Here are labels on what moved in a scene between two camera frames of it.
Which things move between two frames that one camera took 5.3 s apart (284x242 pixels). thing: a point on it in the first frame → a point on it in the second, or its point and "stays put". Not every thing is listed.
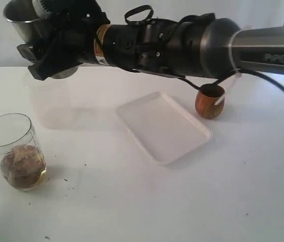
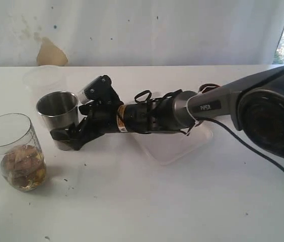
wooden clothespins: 23,166 stays put
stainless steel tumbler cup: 21,15 → 58,109
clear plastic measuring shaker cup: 13,138 stays put
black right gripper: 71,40 → 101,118
